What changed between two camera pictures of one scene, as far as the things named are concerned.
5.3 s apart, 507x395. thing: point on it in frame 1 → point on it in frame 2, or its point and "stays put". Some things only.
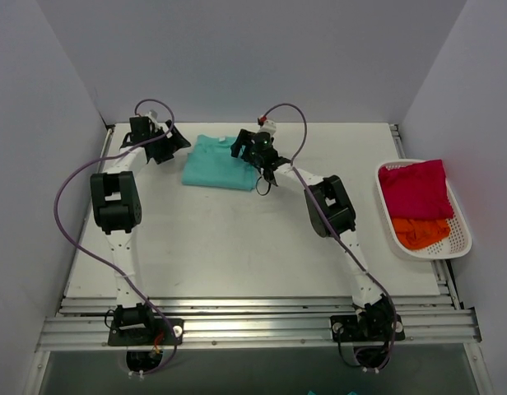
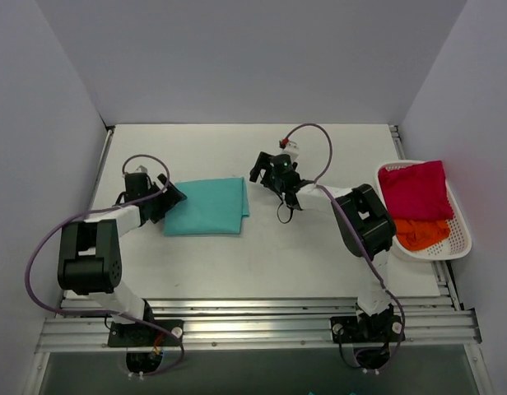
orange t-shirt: (416, 234) stays put
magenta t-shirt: (417, 191) stays put
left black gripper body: (167, 140) → (164, 197)
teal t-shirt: (210, 163) → (211, 206)
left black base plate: (168, 331) stays put
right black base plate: (372, 327) stays put
